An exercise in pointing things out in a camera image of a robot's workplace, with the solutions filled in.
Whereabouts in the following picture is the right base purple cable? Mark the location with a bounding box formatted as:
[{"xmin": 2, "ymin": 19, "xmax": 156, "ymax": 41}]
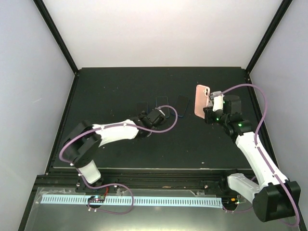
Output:
[{"xmin": 222, "ymin": 177, "xmax": 257, "ymax": 214}]

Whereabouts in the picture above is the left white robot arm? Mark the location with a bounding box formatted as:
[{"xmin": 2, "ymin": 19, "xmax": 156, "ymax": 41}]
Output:
[{"xmin": 59, "ymin": 109, "xmax": 167, "ymax": 192}]

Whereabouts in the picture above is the right black frame post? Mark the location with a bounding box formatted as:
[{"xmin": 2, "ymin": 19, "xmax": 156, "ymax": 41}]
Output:
[{"xmin": 245, "ymin": 0, "xmax": 293, "ymax": 74}]

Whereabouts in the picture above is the blue phone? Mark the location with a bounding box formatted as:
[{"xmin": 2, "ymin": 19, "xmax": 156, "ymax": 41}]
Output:
[{"xmin": 175, "ymin": 95, "xmax": 190, "ymax": 117}]

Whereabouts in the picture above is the black aluminium front rail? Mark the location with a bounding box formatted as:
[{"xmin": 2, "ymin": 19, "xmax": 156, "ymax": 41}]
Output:
[{"xmin": 36, "ymin": 168, "xmax": 292, "ymax": 193}]

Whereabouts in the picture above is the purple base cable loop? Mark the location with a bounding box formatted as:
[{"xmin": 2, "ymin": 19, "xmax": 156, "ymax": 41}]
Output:
[{"xmin": 86, "ymin": 183, "xmax": 134, "ymax": 215}]

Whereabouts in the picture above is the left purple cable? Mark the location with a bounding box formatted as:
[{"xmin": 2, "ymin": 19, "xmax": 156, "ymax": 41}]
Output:
[{"xmin": 58, "ymin": 105, "xmax": 179, "ymax": 191}]

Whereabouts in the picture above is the pink cased phone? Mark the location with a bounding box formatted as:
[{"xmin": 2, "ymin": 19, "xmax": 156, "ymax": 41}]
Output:
[{"xmin": 194, "ymin": 84, "xmax": 210, "ymax": 119}]

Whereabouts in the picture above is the dark phone from pink case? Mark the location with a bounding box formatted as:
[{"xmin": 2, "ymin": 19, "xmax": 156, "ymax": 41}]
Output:
[{"xmin": 136, "ymin": 102, "xmax": 149, "ymax": 115}]

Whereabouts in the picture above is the black frame post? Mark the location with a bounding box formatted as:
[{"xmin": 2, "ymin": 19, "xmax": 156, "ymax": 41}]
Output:
[
  {"xmin": 245, "ymin": 0, "xmax": 293, "ymax": 74},
  {"xmin": 33, "ymin": 0, "xmax": 79, "ymax": 75}
]

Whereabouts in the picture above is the small circuit board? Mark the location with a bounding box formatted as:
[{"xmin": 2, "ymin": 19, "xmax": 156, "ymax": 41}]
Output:
[{"xmin": 87, "ymin": 195, "xmax": 105, "ymax": 204}]

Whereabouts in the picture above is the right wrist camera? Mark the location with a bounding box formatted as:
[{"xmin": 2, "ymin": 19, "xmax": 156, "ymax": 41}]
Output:
[{"xmin": 210, "ymin": 91, "xmax": 224, "ymax": 112}]

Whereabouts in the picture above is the light blue slotted cable duct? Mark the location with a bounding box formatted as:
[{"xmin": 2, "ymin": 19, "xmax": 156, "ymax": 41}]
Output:
[{"xmin": 40, "ymin": 194, "xmax": 223, "ymax": 208}]

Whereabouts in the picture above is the teal phone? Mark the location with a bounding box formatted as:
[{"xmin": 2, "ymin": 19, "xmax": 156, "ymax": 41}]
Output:
[{"xmin": 155, "ymin": 96, "xmax": 170, "ymax": 118}]

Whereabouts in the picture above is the left black frame post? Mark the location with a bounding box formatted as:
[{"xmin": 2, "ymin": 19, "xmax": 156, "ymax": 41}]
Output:
[{"xmin": 33, "ymin": 0, "xmax": 79, "ymax": 75}]

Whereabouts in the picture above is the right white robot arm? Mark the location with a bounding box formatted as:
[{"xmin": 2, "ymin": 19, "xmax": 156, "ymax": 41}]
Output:
[{"xmin": 203, "ymin": 92, "xmax": 301, "ymax": 226}]

